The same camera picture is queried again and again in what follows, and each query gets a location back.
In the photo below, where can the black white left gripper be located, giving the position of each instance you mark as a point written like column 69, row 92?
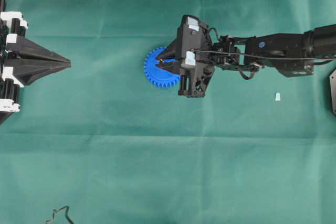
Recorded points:
column 17, row 73

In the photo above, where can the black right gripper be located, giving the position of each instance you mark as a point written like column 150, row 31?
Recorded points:
column 191, row 51

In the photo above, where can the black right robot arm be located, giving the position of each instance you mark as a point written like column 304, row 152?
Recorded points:
column 292, row 55

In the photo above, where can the blue plastic gear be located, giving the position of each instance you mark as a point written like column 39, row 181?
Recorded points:
column 157, row 76

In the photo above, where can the green cloth mat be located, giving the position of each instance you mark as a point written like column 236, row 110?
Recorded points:
column 101, row 139

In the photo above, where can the small pale green tape piece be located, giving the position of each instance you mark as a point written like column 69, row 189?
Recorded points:
column 277, row 97

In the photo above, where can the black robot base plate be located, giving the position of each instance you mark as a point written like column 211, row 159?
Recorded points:
column 332, row 82

